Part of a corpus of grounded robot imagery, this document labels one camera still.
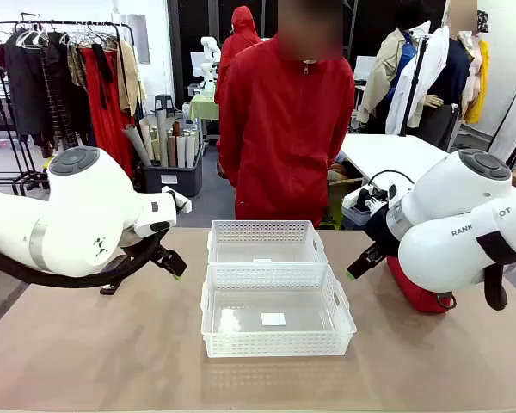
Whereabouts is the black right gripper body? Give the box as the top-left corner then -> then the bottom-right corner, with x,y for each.
364,205 -> 401,261

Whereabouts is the red zipper pouch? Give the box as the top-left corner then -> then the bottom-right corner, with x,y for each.
386,256 -> 458,314

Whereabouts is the person's left forearm red sleeve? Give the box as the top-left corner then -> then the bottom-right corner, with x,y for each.
326,107 -> 356,164

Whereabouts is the person's right forearm red sleeve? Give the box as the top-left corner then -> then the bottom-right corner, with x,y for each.
217,115 -> 242,167

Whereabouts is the white connector block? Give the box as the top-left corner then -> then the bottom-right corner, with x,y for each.
365,194 -> 389,215

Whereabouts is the clear storage box navy content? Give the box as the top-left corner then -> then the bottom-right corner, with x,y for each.
341,188 -> 373,231

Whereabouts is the white perforated plastic basket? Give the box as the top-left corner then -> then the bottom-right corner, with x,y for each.
200,262 -> 359,359
206,219 -> 329,265

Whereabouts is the white table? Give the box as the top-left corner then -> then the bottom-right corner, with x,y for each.
339,133 -> 461,184

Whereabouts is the grey plastic storage bin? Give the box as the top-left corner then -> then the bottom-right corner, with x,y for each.
141,145 -> 206,198

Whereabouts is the wide grey paper roll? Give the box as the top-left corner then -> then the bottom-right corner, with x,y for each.
122,124 -> 154,168

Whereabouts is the tall grey cardboard tube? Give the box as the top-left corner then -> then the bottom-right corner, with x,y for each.
156,108 -> 170,168

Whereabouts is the white shirt on stand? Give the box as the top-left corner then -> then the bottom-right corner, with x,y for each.
386,25 -> 451,138

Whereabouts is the person in red jumpsuit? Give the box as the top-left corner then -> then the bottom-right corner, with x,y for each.
217,0 -> 357,229

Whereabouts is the beige trench coat mannequin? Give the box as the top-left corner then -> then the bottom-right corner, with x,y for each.
355,25 -> 418,134

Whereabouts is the red hanging dress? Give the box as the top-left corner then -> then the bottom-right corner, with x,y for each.
81,46 -> 134,176

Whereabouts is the green cloth covered table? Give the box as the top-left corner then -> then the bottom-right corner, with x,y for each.
187,93 -> 221,122

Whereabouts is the black stool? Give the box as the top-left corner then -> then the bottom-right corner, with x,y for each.
153,93 -> 175,120

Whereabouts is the yellow hanging garment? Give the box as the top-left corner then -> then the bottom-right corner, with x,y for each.
462,38 -> 491,125

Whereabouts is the beige hanging shirt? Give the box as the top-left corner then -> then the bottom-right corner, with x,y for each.
115,40 -> 144,118

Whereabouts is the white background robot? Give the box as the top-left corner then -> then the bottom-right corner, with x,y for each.
200,36 -> 222,94

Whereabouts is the black metal clothes rack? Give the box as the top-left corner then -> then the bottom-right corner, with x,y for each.
0,19 -> 138,197

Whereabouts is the black hanging coat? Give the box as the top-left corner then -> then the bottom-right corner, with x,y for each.
3,34 -> 48,143

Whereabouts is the person in red hood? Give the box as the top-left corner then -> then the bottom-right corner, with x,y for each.
213,4 -> 263,104

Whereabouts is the thin black camera cable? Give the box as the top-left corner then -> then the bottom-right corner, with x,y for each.
367,170 -> 416,194

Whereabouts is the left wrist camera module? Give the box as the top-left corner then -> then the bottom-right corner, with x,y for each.
162,185 -> 194,215

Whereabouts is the black velcro strap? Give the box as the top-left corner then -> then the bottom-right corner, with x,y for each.
476,234 -> 516,264

